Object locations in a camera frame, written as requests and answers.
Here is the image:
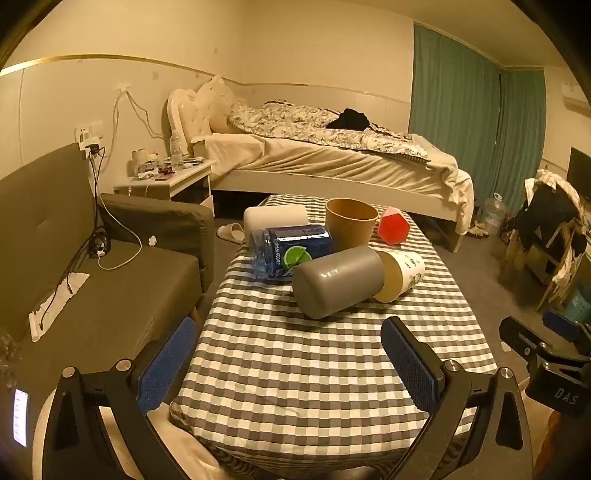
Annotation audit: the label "white wall cable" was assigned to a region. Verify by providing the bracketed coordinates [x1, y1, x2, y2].
[112, 83, 168, 160]

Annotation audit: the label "white charging cable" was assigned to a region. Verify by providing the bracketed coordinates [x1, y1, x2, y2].
[98, 193, 143, 271]

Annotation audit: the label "lit phone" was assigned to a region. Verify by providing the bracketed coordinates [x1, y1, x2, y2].
[12, 388, 30, 448]

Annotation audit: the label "grey plastic cup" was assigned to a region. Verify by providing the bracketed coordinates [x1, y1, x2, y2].
[293, 244, 386, 320]

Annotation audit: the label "brown paper cup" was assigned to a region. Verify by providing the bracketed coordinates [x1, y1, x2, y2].
[325, 198, 380, 252]

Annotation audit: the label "red faceted cup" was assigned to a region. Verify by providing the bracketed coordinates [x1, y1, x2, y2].
[379, 206, 410, 245]

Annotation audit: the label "white air conditioner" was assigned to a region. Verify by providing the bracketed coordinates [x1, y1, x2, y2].
[560, 80, 591, 112]

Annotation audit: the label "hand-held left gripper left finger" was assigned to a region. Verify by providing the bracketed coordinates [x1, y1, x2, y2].
[41, 316, 218, 480]

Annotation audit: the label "large water jug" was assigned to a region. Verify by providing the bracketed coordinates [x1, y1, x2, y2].
[482, 192, 505, 236]

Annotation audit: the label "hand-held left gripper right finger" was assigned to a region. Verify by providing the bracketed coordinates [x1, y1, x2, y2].
[380, 316, 534, 480]

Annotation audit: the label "white printed paper cup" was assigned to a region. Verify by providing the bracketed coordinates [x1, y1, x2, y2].
[372, 250, 426, 304]

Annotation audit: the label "dark grey sofa cushion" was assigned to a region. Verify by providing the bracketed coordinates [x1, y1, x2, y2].
[99, 192, 216, 292]

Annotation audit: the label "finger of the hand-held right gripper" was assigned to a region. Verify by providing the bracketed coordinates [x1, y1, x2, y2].
[542, 308, 591, 346]
[499, 315, 557, 365]

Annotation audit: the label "white plastic cup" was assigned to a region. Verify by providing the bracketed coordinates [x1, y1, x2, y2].
[243, 205, 309, 236]

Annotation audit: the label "white wall socket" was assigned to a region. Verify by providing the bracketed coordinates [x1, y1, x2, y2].
[75, 121, 105, 152]

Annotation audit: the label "beige slippers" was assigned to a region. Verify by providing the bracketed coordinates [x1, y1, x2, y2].
[216, 222, 246, 243]

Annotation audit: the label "clear water bottle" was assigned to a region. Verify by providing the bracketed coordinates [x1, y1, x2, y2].
[169, 131, 185, 168]

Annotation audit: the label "white nightstand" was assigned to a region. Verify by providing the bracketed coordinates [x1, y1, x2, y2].
[113, 159, 216, 219]

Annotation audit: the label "green curtain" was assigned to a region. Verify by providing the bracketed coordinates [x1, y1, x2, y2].
[408, 23, 548, 219]

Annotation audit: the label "black television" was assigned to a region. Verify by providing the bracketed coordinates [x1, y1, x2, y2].
[566, 147, 591, 200]

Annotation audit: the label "chair with clothes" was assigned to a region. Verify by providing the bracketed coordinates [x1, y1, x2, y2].
[502, 168, 591, 315]

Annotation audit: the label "white pillow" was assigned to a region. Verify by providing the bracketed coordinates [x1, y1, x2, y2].
[196, 76, 239, 134]

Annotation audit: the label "black cable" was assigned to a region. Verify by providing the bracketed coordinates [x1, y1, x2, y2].
[39, 145, 108, 324]

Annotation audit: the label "white bed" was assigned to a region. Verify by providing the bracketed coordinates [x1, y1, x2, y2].
[167, 76, 476, 252]

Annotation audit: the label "blue plastic bottle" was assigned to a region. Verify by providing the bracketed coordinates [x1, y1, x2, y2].
[249, 224, 334, 282]

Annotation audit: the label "patterned duvet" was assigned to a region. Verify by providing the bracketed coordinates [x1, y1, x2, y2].
[228, 99, 432, 163]

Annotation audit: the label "dark grey sofa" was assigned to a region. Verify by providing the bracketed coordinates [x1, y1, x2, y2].
[0, 142, 216, 407]

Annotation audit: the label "black garment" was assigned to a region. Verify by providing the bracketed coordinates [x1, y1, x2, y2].
[326, 108, 370, 130]

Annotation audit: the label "grey checkered tablecloth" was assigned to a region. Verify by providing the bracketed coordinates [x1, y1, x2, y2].
[168, 194, 502, 480]

